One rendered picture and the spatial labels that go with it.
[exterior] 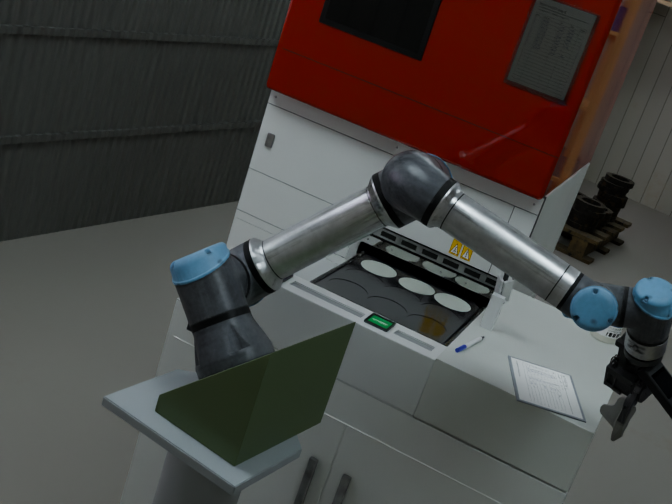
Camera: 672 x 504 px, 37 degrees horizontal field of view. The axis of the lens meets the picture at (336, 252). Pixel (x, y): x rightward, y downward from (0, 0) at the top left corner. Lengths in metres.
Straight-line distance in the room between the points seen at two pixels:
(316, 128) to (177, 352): 0.78
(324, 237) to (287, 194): 0.94
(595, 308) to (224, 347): 0.65
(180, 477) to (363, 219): 0.59
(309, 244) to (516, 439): 0.59
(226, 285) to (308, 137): 1.03
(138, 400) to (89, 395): 1.57
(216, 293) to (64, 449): 1.46
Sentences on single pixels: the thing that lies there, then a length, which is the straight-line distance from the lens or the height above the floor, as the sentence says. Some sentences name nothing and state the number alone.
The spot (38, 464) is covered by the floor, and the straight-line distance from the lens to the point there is 3.15.
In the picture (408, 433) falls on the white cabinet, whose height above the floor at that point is 0.78.
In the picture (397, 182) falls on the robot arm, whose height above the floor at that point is 1.35.
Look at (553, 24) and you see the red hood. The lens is 2.55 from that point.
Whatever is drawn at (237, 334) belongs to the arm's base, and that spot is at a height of 1.00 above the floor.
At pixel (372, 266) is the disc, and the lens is 2.69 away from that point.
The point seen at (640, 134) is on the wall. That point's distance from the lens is 9.19.
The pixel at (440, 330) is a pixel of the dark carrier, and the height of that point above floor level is 0.90.
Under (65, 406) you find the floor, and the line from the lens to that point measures 3.43.
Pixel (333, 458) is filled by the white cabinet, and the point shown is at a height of 0.64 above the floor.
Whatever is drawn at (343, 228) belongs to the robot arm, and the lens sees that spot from 1.94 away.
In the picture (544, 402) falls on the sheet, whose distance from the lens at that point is 2.13.
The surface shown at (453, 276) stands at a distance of 2.73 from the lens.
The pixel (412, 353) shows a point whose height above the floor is 0.95.
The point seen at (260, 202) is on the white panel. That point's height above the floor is 0.89.
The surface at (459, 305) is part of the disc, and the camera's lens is 2.65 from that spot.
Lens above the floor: 1.81
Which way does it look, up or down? 20 degrees down
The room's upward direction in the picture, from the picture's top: 18 degrees clockwise
